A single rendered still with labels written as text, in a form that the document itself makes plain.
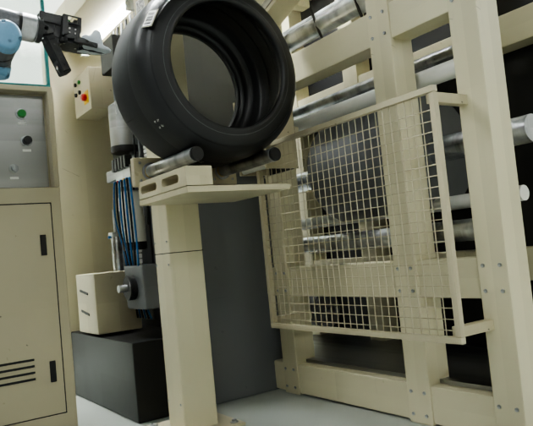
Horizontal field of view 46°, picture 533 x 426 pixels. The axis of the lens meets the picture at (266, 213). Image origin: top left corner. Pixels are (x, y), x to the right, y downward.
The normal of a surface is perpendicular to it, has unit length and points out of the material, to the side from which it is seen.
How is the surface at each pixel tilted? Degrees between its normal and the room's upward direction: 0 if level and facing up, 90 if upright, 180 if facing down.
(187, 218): 90
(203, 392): 90
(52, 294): 90
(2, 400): 90
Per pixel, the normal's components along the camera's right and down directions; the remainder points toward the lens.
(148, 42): -0.25, -0.17
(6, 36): 0.51, -0.10
